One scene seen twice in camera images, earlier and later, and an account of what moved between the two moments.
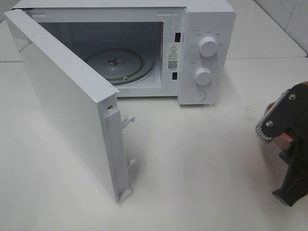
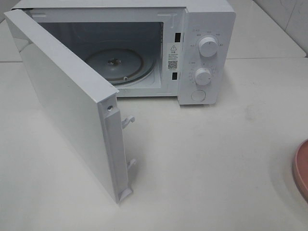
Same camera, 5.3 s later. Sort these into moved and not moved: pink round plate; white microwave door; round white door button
Moved: pink round plate
Not moved: white microwave door; round white door button
